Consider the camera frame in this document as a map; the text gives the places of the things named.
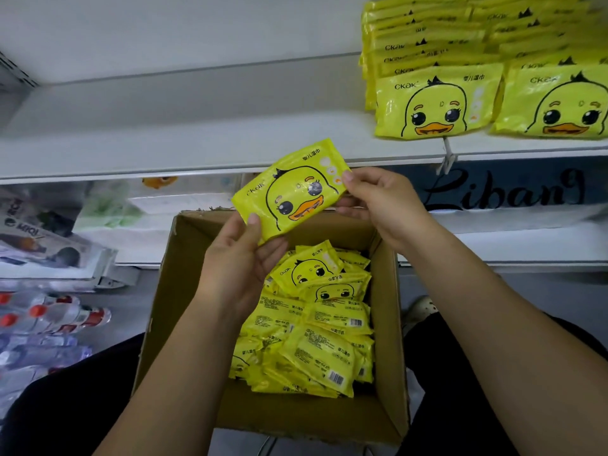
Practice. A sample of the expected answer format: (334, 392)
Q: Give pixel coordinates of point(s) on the person's right hand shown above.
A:
(394, 209)

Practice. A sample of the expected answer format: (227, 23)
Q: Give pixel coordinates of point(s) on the person's left hand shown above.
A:
(233, 270)

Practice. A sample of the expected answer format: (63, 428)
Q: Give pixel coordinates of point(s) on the brown cardboard box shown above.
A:
(171, 308)

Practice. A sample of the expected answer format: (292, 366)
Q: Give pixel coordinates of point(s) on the yellow duck packet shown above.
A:
(285, 190)

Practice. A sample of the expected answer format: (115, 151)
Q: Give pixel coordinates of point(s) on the white metal shelf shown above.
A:
(190, 118)

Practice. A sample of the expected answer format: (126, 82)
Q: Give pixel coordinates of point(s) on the person's left forearm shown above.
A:
(171, 394)

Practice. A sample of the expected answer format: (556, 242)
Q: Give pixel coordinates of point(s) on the person's right forearm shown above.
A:
(513, 346)

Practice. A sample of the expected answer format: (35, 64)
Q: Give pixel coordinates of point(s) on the white duck tissue pack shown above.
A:
(190, 199)

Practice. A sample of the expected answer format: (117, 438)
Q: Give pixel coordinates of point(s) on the person's right cream clog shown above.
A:
(420, 310)

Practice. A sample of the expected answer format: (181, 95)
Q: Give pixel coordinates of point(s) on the person's black trousers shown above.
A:
(57, 413)

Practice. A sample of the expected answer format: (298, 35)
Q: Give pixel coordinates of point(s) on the green white tissue pack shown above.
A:
(104, 213)

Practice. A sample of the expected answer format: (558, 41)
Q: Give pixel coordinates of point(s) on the pack of red-capped bottles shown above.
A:
(47, 318)

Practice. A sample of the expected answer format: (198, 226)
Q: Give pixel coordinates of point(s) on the MIQI boxes with fruit print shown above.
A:
(38, 247)

